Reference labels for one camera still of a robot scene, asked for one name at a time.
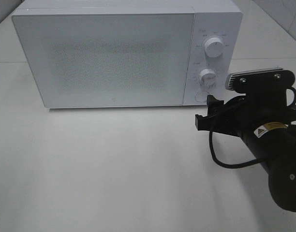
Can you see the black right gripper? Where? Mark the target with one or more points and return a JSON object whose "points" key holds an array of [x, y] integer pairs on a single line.
{"points": [[254, 114]]}

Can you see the round white door button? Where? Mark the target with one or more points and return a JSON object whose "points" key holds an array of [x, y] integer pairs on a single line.
{"points": [[201, 96]]}

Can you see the white timer knob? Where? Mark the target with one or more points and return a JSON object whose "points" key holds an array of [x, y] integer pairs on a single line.
{"points": [[207, 77]]}

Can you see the white microwave door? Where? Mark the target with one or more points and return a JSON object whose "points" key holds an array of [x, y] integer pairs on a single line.
{"points": [[81, 61]]}

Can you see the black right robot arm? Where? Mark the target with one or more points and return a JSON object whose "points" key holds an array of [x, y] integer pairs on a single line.
{"points": [[276, 152]]}

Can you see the upper white power knob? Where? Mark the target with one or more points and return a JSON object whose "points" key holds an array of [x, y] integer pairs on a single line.
{"points": [[214, 46]]}

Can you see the white microwave oven body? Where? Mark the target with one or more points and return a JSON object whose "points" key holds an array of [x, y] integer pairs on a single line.
{"points": [[211, 18]]}

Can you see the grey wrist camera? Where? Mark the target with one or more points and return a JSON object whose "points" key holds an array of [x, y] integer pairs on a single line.
{"points": [[262, 80]]}

